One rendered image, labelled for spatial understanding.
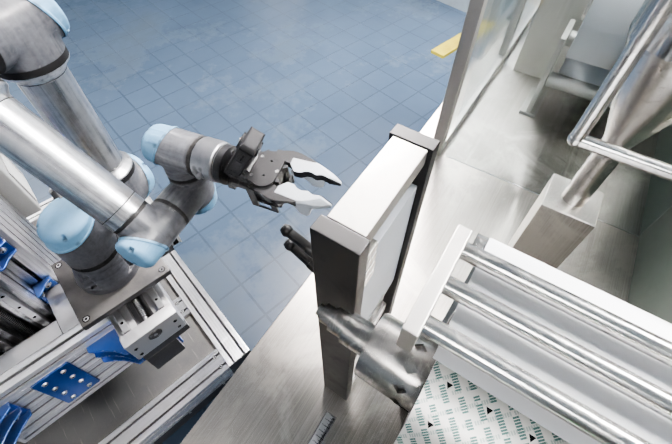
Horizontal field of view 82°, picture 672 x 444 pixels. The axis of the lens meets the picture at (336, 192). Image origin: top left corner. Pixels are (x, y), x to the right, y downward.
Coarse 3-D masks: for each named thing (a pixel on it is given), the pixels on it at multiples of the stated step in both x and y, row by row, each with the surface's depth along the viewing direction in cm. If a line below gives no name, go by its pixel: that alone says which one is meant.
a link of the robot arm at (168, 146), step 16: (160, 128) 68; (176, 128) 69; (144, 144) 68; (160, 144) 67; (176, 144) 66; (192, 144) 66; (160, 160) 68; (176, 160) 66; (176, 176) 70; (192, 176) 71
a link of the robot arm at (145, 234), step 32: (0, 96) 57; (0, 128) 56; (32, 128) 58; (32, 160) 58; (64, 160) 60; (64, 192) 61; (96, 192) 62; (128, 192) 66; (128, 224) 65; (160, 224) 68; (128, 256) 67; (160, 256) 69
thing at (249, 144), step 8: (248, 136) 57; (256, 136) 57; (264, 136) 58; (240, 144) 57; (248, 144) 56; (256, 144) 57; (240, 152) 57; (248, 152) 57; (256, 152) 58; (232, 160) 60; (240, 160) 59; (248, 160) 58; (232, 168) 62; (240, 168) 61; (232, 176) 65
